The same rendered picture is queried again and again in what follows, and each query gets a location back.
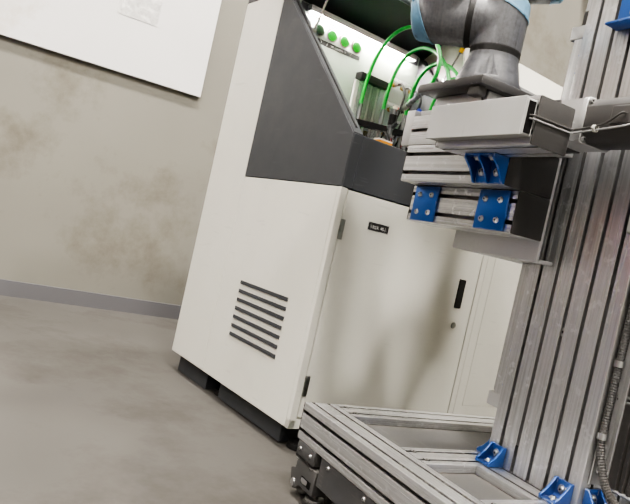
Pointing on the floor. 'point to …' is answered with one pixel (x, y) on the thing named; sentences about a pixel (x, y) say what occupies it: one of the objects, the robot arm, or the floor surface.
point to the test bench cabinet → (279, 301)
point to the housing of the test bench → (225, 188)
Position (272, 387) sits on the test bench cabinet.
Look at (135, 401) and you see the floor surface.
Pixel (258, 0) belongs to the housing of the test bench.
